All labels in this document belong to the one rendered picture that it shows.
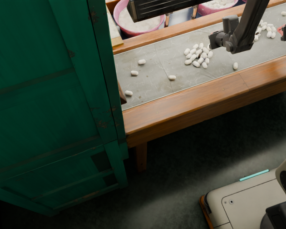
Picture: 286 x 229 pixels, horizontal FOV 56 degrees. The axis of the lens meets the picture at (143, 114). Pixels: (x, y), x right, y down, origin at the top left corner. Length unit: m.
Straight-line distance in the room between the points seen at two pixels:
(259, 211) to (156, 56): 0.97
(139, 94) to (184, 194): 0.85
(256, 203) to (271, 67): 0.72
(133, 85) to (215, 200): 0.77
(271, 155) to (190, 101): 1.02
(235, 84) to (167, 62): 0.33
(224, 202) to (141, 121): 0.70
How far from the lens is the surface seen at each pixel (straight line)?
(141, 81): 1.24
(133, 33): 1.42
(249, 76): 1.32
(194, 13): 1.46
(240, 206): 1.60
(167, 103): 1.16
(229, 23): 1.13
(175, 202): 1.81
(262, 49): 1.47
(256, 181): 1.66
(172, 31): 1.41
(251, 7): 0.94
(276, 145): 2.11
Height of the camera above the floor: 1.78
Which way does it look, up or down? 64 degrees down
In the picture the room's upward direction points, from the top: straight up
